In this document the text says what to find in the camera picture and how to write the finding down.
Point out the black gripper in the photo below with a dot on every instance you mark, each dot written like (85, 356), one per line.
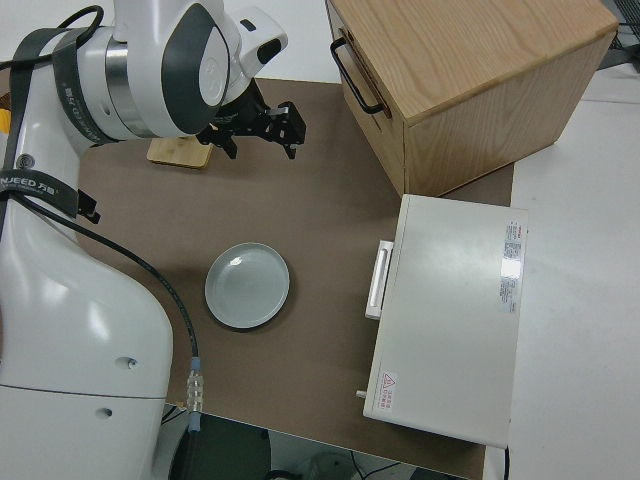
(245, 120)
(89, 206)

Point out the gray round plate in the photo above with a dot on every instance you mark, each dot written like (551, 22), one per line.
(247, 285)

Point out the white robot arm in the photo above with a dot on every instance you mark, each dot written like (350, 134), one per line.
(75, 325)

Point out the wooden mug rack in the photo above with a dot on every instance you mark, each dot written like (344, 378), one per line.
(175, 152)

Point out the wooden drawer cabinet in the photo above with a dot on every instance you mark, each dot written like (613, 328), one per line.
(475, 75)

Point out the white toaster oven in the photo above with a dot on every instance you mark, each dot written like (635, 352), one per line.
(450, 325)

